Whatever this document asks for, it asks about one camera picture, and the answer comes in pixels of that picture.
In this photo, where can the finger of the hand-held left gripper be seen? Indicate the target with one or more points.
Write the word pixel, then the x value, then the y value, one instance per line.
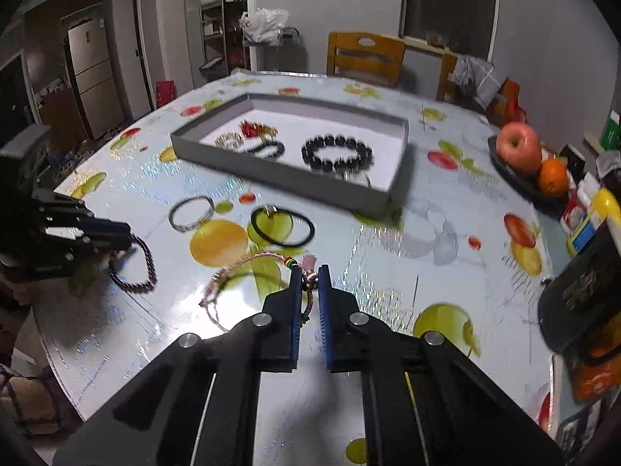
pixel 97 235
pixel 65 204

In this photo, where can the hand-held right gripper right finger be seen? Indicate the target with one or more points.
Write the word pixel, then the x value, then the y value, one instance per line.
pixel 325 323

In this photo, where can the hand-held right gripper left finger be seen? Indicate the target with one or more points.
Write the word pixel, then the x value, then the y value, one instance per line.
pixel 293 318

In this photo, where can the grey shallow cardboard box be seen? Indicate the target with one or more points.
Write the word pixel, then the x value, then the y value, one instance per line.
pixel 291 174

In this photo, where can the thin silver bangle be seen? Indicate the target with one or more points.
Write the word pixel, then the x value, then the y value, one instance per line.
pixel 361 179

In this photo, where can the red bead ornament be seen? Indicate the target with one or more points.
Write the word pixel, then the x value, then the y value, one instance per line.
pixel 252 129

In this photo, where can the dark metal bangle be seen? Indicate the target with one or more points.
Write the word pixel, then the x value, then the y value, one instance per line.
pixel 182 225

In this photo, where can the silver refrigerator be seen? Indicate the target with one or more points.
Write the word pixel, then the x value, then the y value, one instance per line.
pixel 92 82

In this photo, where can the fruit print tablecloth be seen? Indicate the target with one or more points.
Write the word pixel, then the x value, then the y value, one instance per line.
pixel 436 252

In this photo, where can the red box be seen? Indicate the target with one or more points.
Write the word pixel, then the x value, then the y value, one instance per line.
pixel 166 93

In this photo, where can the metal storage shelf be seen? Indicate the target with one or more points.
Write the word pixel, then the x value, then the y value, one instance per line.
pixel 216 39

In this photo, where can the dark fruit plate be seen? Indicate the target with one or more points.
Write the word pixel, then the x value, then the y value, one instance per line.
pixel 514 179

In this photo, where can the black mug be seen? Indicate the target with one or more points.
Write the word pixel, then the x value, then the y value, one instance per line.
pixel 582 296

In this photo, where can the red apple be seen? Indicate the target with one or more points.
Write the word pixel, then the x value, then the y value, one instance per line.
pixel 520 148

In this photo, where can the white plastic bag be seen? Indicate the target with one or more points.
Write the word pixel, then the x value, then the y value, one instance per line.
pixel 262 24

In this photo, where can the wooden chair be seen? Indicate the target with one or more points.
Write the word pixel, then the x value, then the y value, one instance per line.
pixel 446 76
pixel 366 58

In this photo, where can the orange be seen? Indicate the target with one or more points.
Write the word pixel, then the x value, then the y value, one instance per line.
pixel 553 175

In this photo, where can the white jar red label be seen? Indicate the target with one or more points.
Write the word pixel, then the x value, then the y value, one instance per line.
pixel 576 211

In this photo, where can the grey cloth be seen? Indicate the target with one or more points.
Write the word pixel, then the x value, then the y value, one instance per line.
pixel 473 80

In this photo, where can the red bag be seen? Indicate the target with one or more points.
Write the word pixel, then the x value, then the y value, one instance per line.
pixel 507 103

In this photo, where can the yellow cap container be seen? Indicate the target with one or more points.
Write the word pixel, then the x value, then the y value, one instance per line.
pixel 596 218

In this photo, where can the window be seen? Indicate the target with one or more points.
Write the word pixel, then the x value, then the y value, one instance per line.
pixel 451 5

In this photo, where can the green box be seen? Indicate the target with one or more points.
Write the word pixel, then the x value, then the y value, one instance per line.
pixel 612 131

